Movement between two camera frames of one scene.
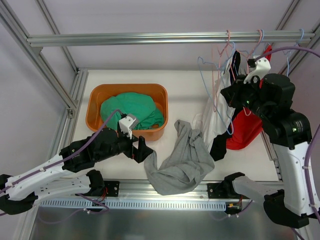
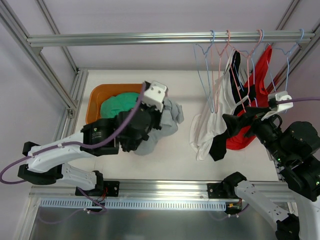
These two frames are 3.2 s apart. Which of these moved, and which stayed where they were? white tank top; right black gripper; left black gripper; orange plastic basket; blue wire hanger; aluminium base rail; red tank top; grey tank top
Moved: right black gripper; grey tank top; left black gripper; blue wire hanger
Stayed: orange plastic basket; white tank top; red tank top; aluminium base rail
